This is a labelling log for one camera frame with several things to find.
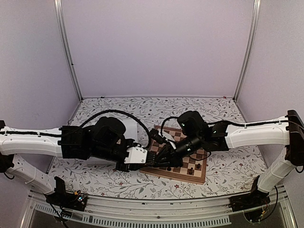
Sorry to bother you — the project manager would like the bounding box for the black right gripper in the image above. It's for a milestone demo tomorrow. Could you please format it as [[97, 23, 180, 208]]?
[[152, 133, 202, 169]]

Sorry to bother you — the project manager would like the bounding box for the wooden chess board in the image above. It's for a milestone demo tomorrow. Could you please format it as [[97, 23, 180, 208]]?
[[139, 125, 209, 185]]

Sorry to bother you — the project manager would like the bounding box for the white plastic compartment tray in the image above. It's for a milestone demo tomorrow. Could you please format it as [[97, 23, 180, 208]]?
[[122, 119, 138, 142]]

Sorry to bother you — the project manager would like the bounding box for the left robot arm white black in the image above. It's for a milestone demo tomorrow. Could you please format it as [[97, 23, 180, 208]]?
[[0, 117, 155, 206]]

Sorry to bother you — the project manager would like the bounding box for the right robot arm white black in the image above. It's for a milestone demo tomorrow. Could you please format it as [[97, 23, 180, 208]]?
[[155, 110, 304, 207]]

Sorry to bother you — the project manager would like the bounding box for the floral patterned table cloth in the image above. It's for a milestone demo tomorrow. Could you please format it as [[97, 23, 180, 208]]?
[[48, 97, 266, 200]]

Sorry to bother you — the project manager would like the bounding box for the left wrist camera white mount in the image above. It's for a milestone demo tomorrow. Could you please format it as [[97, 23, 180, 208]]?
[[124, 146, 148, 164]]

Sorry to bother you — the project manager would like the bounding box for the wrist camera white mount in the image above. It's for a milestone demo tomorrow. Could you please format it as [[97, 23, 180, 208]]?
[[149, 129, 176, 145], [124, 146, 148, 164]]

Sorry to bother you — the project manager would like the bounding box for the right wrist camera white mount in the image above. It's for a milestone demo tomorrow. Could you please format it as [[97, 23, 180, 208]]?
[[149, 129, 176, 145]]

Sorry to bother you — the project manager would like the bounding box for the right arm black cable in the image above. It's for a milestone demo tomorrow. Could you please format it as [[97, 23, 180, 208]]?
[[159, 116, 181, 143]]

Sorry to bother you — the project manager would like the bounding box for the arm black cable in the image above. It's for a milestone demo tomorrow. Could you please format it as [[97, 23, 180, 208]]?
[[79, 109, 152, 148], [159, 116, 181, 143]]

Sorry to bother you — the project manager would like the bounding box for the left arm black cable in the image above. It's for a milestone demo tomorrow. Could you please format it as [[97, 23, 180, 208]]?
[[79, 109, 152, 148]]

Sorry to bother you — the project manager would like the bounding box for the front aluminium rail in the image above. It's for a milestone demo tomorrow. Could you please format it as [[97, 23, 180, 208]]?
[[21, 185, 300, 228]]

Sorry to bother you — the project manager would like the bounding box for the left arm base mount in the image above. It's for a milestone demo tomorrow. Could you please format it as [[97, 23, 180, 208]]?
[[45, 177, 88, 211]]

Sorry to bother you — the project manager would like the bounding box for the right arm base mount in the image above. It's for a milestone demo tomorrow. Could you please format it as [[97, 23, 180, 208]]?
[[228, 176, 270, 223]]

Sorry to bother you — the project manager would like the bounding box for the right aluminium frame post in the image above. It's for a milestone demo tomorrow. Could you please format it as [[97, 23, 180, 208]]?
[[233, 0, 261, 103]]

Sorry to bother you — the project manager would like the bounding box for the aluminium frame post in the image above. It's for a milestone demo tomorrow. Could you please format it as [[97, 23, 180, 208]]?
[[54, 0, 83, 102], [233, 0, 261, 103]]

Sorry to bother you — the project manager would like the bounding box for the left aluminium frame post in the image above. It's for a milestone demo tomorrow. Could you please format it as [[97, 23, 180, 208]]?
[[54, 0, 83, 102]]

